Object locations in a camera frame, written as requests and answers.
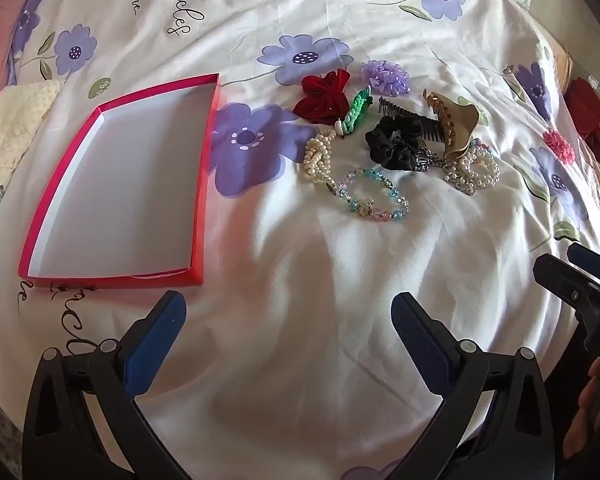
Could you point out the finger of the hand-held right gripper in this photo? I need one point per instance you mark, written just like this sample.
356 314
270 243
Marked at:
562 280
592 262

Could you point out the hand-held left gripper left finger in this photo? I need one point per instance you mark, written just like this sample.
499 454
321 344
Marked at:
152 345

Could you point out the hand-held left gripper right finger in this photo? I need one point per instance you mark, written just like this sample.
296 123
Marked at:
422 340

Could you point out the silver hair clip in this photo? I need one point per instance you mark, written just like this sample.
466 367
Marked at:
462 185

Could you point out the red cardboard box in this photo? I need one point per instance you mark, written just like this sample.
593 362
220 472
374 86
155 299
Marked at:
125 185

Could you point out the gold hair claw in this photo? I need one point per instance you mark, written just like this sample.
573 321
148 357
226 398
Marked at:
452 125

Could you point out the black scrunchie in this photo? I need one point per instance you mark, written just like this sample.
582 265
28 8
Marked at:
392 142

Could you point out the person's right hand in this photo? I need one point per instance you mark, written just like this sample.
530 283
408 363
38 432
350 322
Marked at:
587 410

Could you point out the floral bedsheet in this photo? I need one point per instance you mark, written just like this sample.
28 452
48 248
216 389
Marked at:
330 310

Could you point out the pink flower ornament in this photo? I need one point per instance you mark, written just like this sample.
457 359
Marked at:
559 146

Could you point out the red cloth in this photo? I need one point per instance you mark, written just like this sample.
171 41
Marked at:
587 112

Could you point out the black hair comb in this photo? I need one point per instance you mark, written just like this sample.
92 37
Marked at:
410 116

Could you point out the cream blanket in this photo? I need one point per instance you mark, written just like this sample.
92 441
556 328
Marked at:
10 135

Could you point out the red velvet bow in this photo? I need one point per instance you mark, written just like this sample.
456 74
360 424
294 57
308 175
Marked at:
322 96

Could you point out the pink quilt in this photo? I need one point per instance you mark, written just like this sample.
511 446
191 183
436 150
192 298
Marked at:
2 20

